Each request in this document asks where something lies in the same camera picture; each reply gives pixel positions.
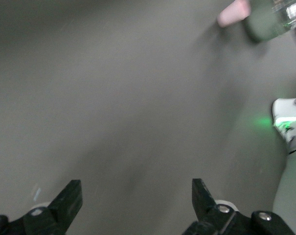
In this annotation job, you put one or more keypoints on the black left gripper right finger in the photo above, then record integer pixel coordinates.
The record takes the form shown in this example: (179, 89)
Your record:
(204, 203)

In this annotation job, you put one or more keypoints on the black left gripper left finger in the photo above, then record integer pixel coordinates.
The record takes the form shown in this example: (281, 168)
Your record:
(62, 208)

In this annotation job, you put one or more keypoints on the pink plastic cup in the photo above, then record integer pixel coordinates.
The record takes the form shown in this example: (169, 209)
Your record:
(232, 13)

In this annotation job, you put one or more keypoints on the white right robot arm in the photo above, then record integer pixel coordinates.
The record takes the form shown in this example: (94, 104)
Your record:
(284, 110)

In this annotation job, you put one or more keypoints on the dark grey table mat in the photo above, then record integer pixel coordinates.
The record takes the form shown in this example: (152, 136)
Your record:
(113, 98)

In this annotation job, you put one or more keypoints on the grey-green cooking pot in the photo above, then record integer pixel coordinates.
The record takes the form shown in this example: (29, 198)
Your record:
(260, 24)

